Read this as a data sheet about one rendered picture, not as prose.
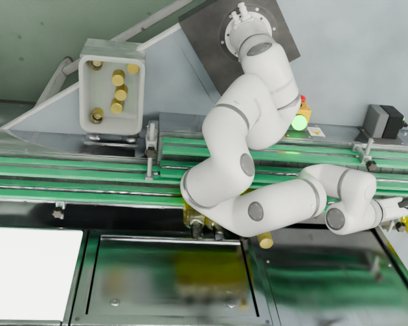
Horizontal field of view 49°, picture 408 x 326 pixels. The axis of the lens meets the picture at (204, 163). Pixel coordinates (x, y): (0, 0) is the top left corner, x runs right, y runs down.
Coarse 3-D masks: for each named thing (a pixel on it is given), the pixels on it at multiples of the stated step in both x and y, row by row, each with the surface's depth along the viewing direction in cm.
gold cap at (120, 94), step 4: (116, 88) 128; (120, 88) 127; (124, 88) 128; (116, 92) 126; (120, 92) 126; (124, 92) 126; (116, 96) 127; (120, 96) 127; (124, 96) 127; (120, 100) 127
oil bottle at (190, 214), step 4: (184, 200) 123; (184, 204) 122; (188, 204) 119; (184, 208) 121; (188, 208) 117; (192, 208) 118; (184, 212) 121; (188, 212) 117; (192, 212) 116; (196, 212) 117; (184, 216) 120; (188, 216) 116; (192, 216) 116; (196, 216) 116; (200, 216) 116; (204, 216) 117; (184, 220) 119; (188, 220) 116; (192, 220) 116; (200, 220) 116; (204, 220) 117; (188, 224) 117; (204, 224) 118
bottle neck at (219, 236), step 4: (212, 224) 117; (216, 224) 116; (216, 228) 114; (220, 228) 114; (216, 232) 113; (220, 232) 113; (224, 232) 114; (216, 236) 115; (220, 236) 115; (224, 236) 113; (216, 240) 114; (220, 240) 114
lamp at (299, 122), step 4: (296, 116) 132; (300, 116) 132; (304, 116) 133; (296, 120) 131; (300, 120) 131; (304, 120) 131; (292, 124) 133; (296, 124) 132; (300, 124) 131; (304, 124) 132; (296, 128) 132; (300, 128) 132
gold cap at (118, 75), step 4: (116, 72) 125; (120, 72) 125; (112, 76) 124; (116, 76) 124; (120, 76) 124; (124, 76) 127; (112, 80) 124; (116, 80) 124; (120, 80) 124; (116, 84) 125; (120, 84) 125
